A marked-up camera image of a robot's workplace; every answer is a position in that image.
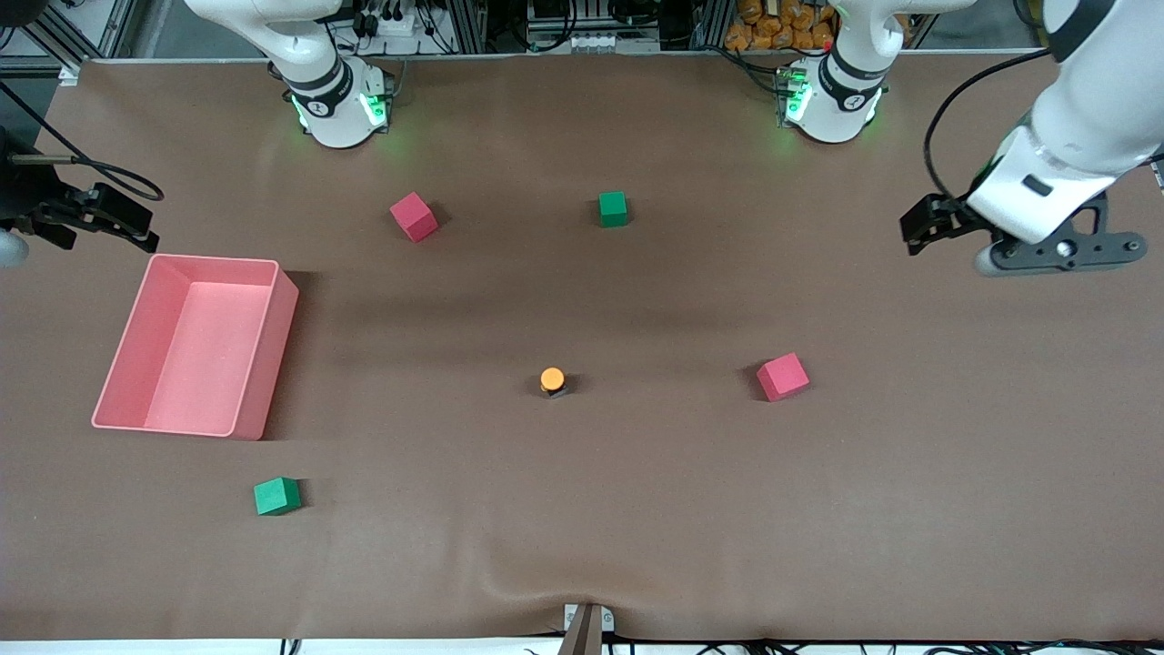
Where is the pink plastic bin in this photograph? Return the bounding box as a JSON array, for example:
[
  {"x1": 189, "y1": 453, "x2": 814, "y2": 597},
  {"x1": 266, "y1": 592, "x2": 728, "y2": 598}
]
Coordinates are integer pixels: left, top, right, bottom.
[{"x1": 91, "y1": 253, "x2": 300, "y2": 442}]

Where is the pink foam cube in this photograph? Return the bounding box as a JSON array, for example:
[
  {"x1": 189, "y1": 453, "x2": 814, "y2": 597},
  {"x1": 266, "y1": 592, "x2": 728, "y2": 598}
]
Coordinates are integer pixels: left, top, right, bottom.
[
  {"x1": 389, "y1": 191, "x2": 440, "y2": 244},
  {"x1": 756, "y1": 352, "x2": 811, "y2": 403}
]

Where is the orange objects pile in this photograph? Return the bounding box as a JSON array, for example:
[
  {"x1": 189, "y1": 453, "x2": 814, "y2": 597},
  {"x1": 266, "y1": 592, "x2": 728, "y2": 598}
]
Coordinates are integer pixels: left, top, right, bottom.
[{"x1": 725, "y1": 0, "x2": 838, "y2": 52}]

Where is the white power strip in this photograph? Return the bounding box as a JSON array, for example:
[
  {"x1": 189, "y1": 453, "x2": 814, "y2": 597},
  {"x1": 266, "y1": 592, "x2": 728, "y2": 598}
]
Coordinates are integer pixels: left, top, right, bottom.
[{"x1": 359, "y1": 7, "x2": 430, "y2": 39}]

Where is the white terminal strip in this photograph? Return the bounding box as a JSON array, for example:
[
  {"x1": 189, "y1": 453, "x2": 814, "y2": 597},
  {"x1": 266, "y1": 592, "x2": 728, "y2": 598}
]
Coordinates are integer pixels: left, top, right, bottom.
[{"x1": 566, "y1": 32, "x2": 661, "y2": 53}]

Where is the brown table cover sheet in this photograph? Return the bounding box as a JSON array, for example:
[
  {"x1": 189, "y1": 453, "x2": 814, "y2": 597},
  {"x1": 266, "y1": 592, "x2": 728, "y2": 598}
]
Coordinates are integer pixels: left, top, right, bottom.
[{"x1": 0, "y1": 50, "x2": 1164, "y2": 642}]

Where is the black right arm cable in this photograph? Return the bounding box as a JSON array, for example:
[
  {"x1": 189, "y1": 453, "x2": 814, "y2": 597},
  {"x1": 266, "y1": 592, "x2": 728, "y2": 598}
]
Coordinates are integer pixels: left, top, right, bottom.
[{"x1": 0, "y1": 80, "x2": 166, "y2": 203}]

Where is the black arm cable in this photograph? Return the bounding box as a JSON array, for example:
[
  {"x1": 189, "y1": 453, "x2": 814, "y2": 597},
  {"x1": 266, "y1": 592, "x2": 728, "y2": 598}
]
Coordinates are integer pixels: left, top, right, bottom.
[
  {"x1": 923, "y1": 50, "x2": 1056, "y2": 199},
  {"x1": 0, "y1": 80, "x2": 166, "y2": 203}
]

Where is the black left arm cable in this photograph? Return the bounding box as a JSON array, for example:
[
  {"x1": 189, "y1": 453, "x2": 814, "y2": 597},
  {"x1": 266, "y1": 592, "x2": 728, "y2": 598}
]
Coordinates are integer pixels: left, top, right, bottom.
[{"x1": 923, "y1": 50, "x2": 1056, "y2": 199}]

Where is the aluminium frame profile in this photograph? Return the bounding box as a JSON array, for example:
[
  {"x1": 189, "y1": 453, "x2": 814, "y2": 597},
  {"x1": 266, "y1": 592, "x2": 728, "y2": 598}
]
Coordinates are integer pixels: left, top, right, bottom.
[{"x1": 0, "y1": 0, "x2": 139, "y2": 85}]

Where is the aluminium frame post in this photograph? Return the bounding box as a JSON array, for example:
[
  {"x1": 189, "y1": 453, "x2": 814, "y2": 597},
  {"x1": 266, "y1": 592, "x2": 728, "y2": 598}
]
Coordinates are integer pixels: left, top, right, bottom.
[{"x1": 436, "y1": 0, "x2": 488, "y2": 54}]

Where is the metal table edge bracket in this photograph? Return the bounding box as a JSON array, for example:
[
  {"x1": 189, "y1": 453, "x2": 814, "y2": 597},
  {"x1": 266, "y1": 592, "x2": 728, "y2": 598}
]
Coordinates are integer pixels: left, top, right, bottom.
[{"x1": 562, "y1": 602, "x2": 617, "y2": 655}]

